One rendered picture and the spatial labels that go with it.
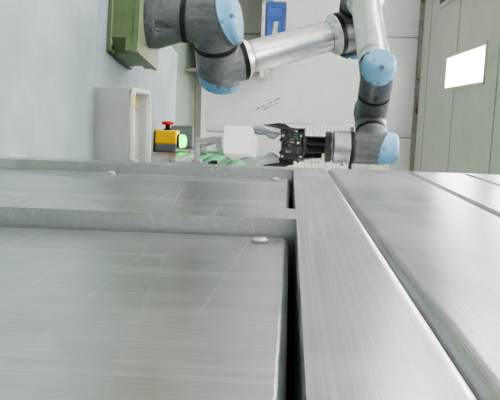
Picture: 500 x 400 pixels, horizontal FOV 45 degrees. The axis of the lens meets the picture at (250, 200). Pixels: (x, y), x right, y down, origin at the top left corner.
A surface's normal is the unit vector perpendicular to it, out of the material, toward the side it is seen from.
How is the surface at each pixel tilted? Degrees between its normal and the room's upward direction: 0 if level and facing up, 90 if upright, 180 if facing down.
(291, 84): 90
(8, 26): 0
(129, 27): 90
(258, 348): 90
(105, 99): 90
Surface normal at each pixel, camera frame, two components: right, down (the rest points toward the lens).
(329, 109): -0.07, 0.14
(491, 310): 0.04, -0.99
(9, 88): 1.00, 0.04
